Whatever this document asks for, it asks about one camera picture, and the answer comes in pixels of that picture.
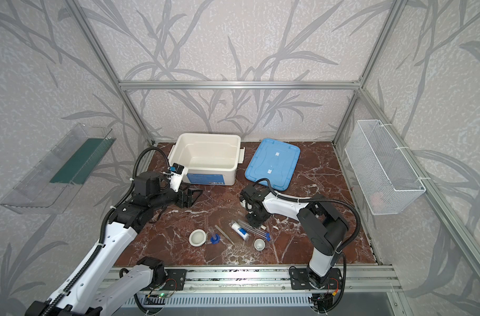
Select cork-stoppered glass test tube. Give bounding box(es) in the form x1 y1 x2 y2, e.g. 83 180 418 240
239 219 269 232

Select blue-capped test tube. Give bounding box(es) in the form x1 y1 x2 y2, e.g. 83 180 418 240
239 223 271 241
243 226 271 242

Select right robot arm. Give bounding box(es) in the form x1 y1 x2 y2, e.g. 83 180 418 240
239 185 361 288

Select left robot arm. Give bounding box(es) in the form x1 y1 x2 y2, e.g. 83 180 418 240
25 164 195 315

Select white gauze roll blue label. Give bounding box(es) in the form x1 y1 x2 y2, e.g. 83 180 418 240
230 221 250 240

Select small white ceramic crucible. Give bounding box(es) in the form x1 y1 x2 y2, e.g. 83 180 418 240
253 238 266 251

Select blue plastic bin lid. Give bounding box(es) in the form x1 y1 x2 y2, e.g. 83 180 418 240
245 138 301 191

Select white plastic storage bin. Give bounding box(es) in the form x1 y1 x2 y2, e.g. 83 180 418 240
169 133 245 186

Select large white ceramic dish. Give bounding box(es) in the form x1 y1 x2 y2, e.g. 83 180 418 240
189 229 207 247

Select blue base small flask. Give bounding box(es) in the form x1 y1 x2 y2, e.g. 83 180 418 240
211 234 220 244

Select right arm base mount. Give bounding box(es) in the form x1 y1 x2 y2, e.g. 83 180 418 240
288 266 344 290

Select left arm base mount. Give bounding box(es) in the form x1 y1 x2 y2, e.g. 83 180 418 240
145 269 187 292

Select clear acrylic wall shelf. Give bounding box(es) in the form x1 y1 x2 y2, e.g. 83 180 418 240
0 123 116 215

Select white wire mesh basket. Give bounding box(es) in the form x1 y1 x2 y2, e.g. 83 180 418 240
345 120 426 215

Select aluminium front rail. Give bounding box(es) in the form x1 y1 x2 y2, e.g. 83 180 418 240
166 264 403 294

